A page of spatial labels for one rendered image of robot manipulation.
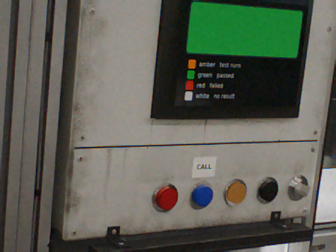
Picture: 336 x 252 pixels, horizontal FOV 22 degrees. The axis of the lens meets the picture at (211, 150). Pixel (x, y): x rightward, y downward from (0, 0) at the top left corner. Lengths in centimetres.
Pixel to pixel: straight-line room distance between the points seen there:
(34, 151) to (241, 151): 32
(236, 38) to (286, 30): 9
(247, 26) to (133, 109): 19
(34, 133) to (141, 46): 17
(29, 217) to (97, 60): 21
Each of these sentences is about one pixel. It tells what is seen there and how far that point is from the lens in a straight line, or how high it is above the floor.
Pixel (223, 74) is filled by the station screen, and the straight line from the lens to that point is 114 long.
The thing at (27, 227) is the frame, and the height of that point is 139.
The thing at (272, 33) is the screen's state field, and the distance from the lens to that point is 118.
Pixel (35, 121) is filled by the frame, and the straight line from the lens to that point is 105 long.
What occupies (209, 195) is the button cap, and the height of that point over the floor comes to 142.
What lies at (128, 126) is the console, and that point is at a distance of 110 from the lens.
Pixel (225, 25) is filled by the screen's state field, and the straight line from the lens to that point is 113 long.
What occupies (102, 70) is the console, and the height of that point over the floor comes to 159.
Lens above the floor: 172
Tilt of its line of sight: 11 degrees down
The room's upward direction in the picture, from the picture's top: 6 degrees clockwise
